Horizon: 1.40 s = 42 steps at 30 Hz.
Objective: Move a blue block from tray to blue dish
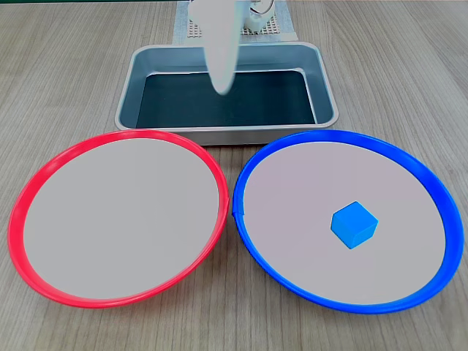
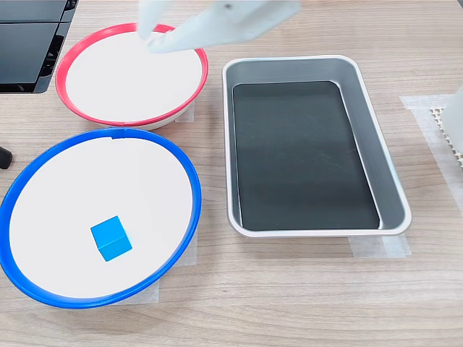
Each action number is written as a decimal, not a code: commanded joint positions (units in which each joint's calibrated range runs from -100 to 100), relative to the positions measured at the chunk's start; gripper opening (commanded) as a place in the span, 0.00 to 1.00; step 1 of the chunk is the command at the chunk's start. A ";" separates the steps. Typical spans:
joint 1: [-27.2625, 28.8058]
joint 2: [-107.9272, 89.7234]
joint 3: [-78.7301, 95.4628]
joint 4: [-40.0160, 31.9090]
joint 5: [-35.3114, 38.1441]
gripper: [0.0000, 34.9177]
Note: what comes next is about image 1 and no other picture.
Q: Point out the blue-rimmed white plate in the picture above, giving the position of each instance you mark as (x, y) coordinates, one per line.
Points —
(292, 204)

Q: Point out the red-rimmed white plate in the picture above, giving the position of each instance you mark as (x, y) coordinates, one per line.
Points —
(120, 219)

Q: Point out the pale perforated base plate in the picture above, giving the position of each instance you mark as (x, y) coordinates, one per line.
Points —
(272, 28)

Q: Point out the small blue cube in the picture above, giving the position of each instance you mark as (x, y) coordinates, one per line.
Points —
(354, 225)

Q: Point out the black tray mat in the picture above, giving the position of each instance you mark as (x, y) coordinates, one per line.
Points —
(175, 102)

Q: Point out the pale grey base sheet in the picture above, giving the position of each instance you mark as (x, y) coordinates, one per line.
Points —
(288, 22)

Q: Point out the steel tray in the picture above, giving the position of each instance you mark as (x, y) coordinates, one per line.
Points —
(325, 95)

